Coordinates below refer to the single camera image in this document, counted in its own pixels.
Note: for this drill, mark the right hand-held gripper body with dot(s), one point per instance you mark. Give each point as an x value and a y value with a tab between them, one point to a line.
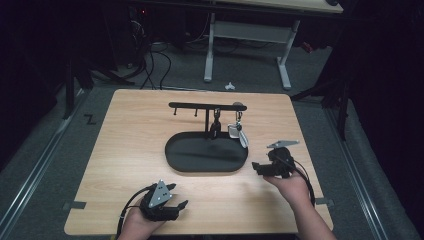
281	161

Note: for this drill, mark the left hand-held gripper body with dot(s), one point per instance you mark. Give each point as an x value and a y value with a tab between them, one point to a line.
158	200

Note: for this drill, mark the black key rack with tray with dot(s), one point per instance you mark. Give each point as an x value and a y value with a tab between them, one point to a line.
200	153

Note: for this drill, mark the person's right hand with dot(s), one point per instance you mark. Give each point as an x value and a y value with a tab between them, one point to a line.
291	188

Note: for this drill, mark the person's left hand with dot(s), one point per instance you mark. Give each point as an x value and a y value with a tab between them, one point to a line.
138	225

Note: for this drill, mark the grey tape strip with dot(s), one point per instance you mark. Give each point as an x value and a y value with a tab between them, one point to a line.
75	205
325	201

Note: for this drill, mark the black stand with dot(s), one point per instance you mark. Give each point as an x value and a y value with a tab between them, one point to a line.
341	106

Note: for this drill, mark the small white floor scrap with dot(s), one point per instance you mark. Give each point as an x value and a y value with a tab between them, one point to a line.
229	86

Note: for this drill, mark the black tape floor mark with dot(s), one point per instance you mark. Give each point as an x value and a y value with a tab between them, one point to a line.
90	119

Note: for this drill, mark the white-legged desk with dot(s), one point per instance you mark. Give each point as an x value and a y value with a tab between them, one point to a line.
250	31

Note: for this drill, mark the metal floor rail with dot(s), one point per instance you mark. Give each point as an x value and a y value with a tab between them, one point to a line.
36	173
360	180

